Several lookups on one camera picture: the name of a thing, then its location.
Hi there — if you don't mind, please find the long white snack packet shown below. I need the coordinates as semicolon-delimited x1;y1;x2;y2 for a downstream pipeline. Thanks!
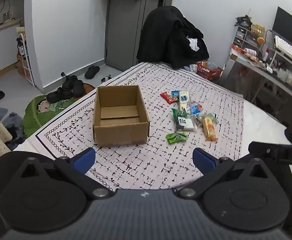
178;91;191;116

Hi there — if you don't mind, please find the orange biscuit packet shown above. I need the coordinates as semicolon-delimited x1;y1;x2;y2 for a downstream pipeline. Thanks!
201;115;219;142

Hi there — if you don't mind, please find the white storage rack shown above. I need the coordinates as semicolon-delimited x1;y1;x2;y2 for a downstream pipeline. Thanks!
16;26;34;87

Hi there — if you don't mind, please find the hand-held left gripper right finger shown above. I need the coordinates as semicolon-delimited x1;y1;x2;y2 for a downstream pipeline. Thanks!
178;147;274;199

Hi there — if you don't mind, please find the white printed cloth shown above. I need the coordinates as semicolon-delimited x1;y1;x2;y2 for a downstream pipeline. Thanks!
13;62;244;190

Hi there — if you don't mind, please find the blue snack packet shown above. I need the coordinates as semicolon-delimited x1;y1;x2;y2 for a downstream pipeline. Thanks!
190;101;203;116

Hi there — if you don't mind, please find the red plastic basket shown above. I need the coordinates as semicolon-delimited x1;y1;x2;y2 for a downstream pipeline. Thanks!
195;62;223;81

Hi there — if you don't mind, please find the wicker basket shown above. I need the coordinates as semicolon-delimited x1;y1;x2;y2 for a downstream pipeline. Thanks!
251;24;265;37

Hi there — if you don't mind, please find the grey fluffy rug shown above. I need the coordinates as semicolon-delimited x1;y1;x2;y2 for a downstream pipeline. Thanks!
0;107;27;143

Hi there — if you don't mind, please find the white kitchen cabinet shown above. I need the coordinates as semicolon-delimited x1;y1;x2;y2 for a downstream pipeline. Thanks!
0;17;24;80

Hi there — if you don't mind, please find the bright green snack packet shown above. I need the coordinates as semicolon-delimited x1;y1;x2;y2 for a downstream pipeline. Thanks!
166;132;189;144

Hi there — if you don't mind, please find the brown cardboard box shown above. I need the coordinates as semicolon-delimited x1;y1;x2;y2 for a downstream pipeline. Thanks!
93;85;150;147

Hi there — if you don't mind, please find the white keyboard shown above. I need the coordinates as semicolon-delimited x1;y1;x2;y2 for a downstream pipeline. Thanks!
273;35;292;69

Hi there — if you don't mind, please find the grey door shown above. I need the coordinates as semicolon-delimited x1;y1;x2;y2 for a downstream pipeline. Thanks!
105;0;176;72

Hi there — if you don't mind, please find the green leaf rug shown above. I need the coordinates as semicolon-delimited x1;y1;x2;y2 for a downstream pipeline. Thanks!
23;95;79;138

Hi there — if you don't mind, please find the red snack packet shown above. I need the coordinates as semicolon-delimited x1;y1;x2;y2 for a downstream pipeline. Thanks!
160;92;178;104

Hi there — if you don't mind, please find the dark green snack packet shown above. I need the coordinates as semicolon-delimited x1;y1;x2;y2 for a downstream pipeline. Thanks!
172;108;188;121

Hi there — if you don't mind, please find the white desk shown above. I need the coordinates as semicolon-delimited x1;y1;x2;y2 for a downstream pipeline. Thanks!
221;47;292;122

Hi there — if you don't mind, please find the white packet with dark label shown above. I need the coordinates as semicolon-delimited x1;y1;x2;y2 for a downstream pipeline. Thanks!
177;117;197;132

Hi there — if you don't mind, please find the black coat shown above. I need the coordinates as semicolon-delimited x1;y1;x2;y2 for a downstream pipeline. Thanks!
136;6;210;69

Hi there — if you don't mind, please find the brown mat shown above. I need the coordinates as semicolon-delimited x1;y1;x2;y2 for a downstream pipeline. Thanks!
82;82;96;98

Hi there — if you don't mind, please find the black shoe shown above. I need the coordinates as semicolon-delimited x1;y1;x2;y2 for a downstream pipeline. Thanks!
46;87;73;104
62;75;78;91
73;79;84;98

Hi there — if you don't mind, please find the grey drawer organizer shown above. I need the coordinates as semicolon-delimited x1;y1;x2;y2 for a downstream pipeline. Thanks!
232;26;261;48

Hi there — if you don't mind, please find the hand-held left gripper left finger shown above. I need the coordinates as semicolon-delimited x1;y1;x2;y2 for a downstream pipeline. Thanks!
18;147;115;201

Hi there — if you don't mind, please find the black monitor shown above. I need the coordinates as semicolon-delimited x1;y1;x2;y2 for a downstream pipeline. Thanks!
272;6;292;53

